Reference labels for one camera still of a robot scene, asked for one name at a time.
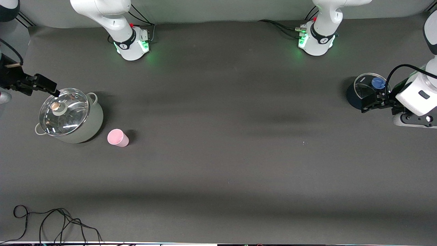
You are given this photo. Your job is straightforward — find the black left arm base cables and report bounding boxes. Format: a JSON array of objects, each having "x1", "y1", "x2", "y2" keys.
[{"x1": 258, "y1": 7, "x2": 320, "y2": 39}]

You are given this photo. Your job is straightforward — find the pale green cooking pot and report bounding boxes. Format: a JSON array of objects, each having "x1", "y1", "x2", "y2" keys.
[{"x1": 35, "y1": 88, "x2": 104, "y2": 144}]

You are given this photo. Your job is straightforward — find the black right arm base cables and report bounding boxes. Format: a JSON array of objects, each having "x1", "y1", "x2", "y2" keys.
[{"x1": 109, "y1": 3, "x2": 156, "y2": 44}]

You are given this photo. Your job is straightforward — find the glass lid with beige knob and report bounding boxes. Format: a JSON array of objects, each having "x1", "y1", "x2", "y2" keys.
[{"x1": 39, "y1": 88, "x2": 90, "y2": 136}]

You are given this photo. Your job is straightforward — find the pink plastic cup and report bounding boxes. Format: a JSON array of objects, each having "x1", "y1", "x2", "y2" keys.
[{"x1": 107, "y1": 128, "x2": 129, "y2": 147}]

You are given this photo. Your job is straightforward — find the thin loose black cable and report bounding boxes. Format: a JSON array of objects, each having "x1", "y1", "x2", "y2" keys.
[{"x1": 0, "y1": 205, "x2": 103, "y2": 245}]

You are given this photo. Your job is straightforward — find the dark blue saucepan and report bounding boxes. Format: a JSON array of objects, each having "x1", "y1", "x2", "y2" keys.
[{"x1": 346, "y1": 73, "x2": 391, "y2": 110}]

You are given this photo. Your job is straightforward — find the glass lid with blue knob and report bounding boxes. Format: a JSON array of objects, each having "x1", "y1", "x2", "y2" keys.
[{"x1": 354, "y1": 73, "x2": 388, "y2": 101}]

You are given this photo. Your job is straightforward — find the black arm base cables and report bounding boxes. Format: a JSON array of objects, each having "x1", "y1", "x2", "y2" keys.
[
  {"x1": 109, "y1": 3, "x2": 156, "y2": 44},
  {"x1": 258, "y1": 7, "x2": 320, "y2": 39}
]

